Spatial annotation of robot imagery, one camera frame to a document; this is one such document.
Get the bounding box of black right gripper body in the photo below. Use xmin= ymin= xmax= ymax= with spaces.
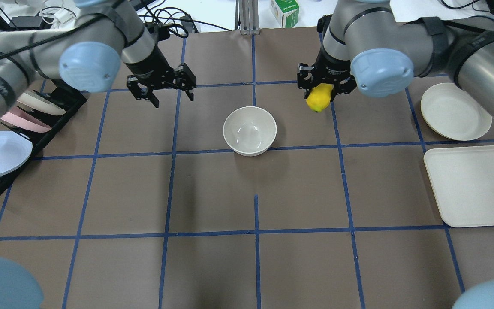
xmin=312 ymin=47 xmax=357 ymax=94

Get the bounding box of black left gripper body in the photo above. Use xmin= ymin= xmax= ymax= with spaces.
xmin=126 ymin=47 xmax=186 ymax=93

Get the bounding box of yellow lemon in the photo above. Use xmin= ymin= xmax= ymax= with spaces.
xmin=306 ymin=83 xmax=334 ymax=113

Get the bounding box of white ceramic bowl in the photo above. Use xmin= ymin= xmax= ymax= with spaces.
xmin=222 ymin=106 xmax=277 ymax=157

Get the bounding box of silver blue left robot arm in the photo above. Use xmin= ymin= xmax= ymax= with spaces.
xmin=0 ymin=0 xmax=196 ymax=117

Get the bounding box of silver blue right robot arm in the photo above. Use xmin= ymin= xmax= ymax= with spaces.
xmin=297 ymin=0 xmax=494 ymax=118

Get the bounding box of green white carton box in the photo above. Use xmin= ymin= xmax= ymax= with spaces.
xmin=270 ymin=0 xmax=300 ymax=28

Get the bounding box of cream plate in rack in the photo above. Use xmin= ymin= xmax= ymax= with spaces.
xmin=17 ymin=91 xmax=66 ymax=116

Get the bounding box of cream round plate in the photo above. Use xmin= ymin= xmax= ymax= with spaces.
xmin=420 ymin=83 xmax=493 ymax=141

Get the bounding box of pink plate in rack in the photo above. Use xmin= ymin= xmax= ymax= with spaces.
xmin=0 ymin=107 xmax=52 ymax=133

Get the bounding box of white rectangular tray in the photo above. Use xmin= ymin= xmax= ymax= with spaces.
xmin=423 ymin=146 xmax=494 ymax=227

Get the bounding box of black dish rack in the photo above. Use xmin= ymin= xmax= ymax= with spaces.
xmin=0 ymin=88 xmax=87 ymax=196

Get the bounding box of black cable bundle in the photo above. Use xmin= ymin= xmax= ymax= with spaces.
xmin=140 ymin=0 xmax=232 ymax=38

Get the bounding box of aluminium frame post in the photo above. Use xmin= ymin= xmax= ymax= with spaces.
xmin=235 ymin=0 xmax=260 ymax=35

